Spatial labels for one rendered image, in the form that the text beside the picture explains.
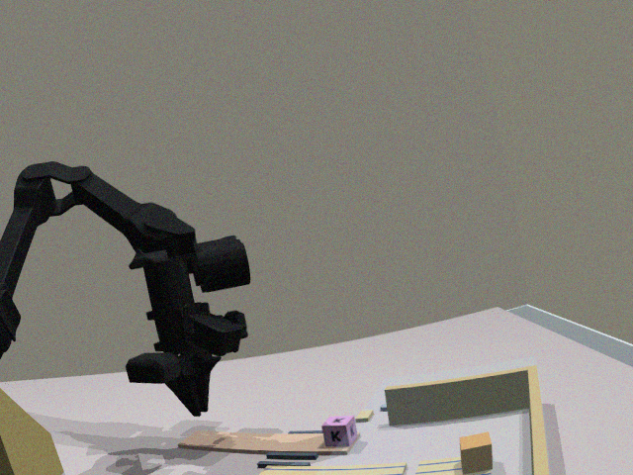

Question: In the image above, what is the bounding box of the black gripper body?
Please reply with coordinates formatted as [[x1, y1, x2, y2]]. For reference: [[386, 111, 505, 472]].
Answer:
[[126, 295, 213, 384]]

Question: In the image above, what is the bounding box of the purple letter cube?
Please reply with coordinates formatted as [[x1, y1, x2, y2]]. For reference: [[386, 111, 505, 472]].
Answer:
[[321, 416, 355, 447]]

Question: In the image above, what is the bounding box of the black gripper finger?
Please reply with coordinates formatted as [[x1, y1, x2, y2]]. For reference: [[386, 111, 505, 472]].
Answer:
[[165, 368, 201, 417], [191, 356, 221, 412]]

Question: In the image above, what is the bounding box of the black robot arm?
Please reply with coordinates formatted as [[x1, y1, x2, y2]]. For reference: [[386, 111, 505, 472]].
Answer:
[[0, 161, 250, 359]]

